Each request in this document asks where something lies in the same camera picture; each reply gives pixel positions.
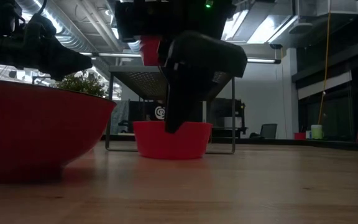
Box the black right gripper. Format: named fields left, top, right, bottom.
left=114, top=0, right=249, bottom=135

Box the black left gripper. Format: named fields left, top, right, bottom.
left=0, top=0, right=93, bottom=82

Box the red bowl with floral inside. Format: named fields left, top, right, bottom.
left=0, top=78, right=117, bottom=183

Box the black banner with white logo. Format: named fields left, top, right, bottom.
left=128, top=101, right=167, bottom=131

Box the artificial green potted plant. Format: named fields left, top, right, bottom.
left=55, top=70, right=109, bottom=98

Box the black equipment cabinet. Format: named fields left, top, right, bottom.
left=211, top=98, right=248, bottom=138

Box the grey perforated metal shelf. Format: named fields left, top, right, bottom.
left=105, top=64, right=237, bottom=156

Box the fluorescent light tube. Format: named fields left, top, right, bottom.
left=79, top=52, right=142, bottom=58
left=246, top=57, right=277, bottom=65

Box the grey office chair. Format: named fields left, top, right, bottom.
left=249, top=123, right=278, bottom=139

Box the green and white container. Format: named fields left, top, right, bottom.
left=310, top=124, right=324, bottom=140

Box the silver ventilation duct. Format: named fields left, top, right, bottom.
left=14, top=0, right=142, bottom=54

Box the yellow hanging cord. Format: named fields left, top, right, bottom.
left=317, top=12, right=332, bottom=125

